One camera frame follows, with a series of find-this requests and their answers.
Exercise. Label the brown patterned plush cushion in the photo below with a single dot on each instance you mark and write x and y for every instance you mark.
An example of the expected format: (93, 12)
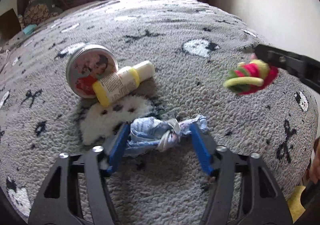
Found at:
(40, 9)

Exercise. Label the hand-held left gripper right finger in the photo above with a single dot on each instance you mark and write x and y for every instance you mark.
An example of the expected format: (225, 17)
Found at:
(202, 152)

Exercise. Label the yellow fuzzy cloth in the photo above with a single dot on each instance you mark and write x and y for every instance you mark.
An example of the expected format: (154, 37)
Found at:
(295, 197)

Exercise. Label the teal small item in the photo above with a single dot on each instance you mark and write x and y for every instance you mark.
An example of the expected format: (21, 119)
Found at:
(28, 29)

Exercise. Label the white bottle with yellow cap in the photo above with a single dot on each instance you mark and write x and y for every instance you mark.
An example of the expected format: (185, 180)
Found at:
(117, 84)

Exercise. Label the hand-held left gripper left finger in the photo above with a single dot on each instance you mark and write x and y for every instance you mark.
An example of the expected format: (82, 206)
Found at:
(117, 149)

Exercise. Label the wooden headboard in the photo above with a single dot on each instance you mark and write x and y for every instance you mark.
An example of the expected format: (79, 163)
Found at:
(10, 23)

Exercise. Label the grey printed blanket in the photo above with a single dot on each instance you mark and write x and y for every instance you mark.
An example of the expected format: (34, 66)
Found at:
(175, 27)

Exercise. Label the denim cloth scrap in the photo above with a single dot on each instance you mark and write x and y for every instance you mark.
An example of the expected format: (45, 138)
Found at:
(150, 129)

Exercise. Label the person's right forearm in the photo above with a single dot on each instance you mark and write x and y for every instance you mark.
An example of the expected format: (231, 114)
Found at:
(314, 170)

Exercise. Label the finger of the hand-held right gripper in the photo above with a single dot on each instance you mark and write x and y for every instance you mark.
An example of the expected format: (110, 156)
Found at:
(277, 54)
(305, 73)

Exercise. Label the round metal tin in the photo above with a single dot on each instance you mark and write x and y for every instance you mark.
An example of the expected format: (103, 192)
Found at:
(87, 64)

